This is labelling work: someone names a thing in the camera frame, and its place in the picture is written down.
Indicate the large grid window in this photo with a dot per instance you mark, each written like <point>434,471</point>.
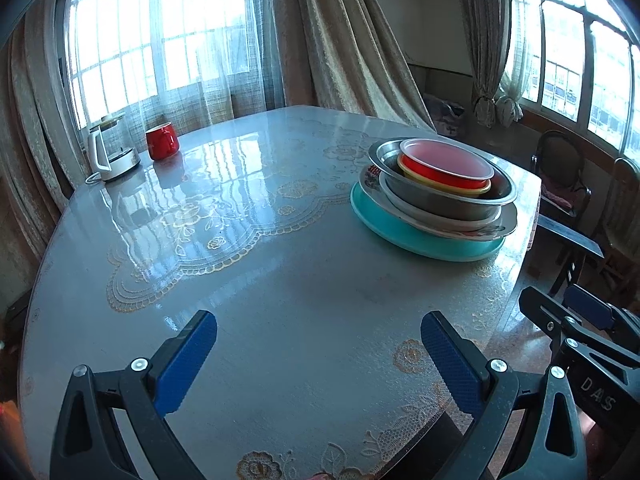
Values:
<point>150,25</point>

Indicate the dark red seat cushion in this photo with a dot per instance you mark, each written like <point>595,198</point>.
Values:
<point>557,199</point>

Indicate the black low cabinet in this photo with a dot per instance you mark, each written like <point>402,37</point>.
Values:
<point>17,310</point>

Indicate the dark round-back chair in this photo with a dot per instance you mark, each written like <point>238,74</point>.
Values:
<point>580,160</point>

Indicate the tied beige curtain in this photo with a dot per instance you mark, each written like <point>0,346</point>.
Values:
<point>487,50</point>

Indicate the oval white plate red print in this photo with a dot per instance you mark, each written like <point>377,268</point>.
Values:
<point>370,179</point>

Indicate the red mug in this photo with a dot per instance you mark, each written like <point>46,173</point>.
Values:
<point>162,145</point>

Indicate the cloth bundle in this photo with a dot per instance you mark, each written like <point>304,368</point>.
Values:
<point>447,115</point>

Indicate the beige velvet curtain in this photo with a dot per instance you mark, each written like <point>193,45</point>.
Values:
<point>340,50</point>
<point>35,135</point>

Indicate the teal round plate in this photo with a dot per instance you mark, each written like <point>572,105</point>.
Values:
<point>400,240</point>

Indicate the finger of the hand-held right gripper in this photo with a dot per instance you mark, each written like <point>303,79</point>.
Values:
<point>540,305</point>
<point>590,307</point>

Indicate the side grid window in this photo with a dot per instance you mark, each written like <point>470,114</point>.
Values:
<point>575,50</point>

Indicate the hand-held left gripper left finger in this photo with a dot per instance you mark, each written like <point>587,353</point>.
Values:
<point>185,365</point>

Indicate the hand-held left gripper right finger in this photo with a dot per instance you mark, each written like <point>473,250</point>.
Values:
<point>447,365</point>

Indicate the wooden chair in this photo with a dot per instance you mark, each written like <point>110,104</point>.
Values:
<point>625,210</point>

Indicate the white glass electric kettle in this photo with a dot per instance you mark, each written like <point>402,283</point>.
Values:
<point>120,162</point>

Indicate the yellow bowl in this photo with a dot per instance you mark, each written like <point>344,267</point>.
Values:
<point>450,190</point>

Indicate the stainless steel bowl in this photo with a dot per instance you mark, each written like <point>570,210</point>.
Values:
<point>440,205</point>

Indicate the sheer white curtain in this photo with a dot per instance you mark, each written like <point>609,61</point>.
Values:
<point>200,95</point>

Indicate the dark chair with grey seat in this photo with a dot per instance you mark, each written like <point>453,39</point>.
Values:
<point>570,237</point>

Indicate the red bowl white inside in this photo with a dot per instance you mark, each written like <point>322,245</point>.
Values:
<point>440,160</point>

